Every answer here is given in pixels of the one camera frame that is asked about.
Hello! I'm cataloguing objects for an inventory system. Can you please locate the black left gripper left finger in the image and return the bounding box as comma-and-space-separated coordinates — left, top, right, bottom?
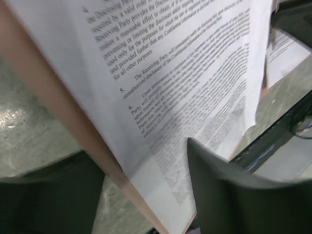
0, 151, 105, 234

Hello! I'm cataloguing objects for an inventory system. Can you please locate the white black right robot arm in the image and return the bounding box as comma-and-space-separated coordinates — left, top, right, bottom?
271, 0, 312, 48

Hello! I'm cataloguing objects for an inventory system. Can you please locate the white printed paper stack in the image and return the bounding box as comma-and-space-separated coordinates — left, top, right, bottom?
266, 29, 312, 88

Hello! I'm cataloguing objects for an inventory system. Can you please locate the white printed paper sheet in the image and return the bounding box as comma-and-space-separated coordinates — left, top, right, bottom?
0, 0, 272, 234

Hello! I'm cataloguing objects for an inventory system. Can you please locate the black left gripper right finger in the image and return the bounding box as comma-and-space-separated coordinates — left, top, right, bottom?
187, 138, 312, 234

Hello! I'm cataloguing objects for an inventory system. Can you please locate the pink brown file folder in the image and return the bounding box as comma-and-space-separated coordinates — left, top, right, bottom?
0, 1, 167, 234

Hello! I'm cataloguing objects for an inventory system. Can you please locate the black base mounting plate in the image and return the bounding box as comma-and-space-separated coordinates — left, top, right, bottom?
231, 92, 312, 172

